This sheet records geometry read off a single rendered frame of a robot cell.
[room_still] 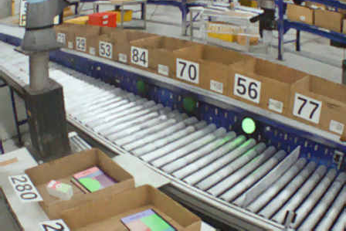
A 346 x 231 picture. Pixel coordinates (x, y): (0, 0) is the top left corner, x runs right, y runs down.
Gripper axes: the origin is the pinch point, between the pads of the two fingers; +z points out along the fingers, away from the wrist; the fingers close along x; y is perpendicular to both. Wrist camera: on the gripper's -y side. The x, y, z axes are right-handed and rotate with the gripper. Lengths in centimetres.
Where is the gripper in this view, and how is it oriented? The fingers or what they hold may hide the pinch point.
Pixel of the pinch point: (263, 43)
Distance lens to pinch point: 181.5
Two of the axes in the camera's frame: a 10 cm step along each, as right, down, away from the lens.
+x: 6.9, -2.8, 6.7
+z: 0.1, 9.3, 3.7
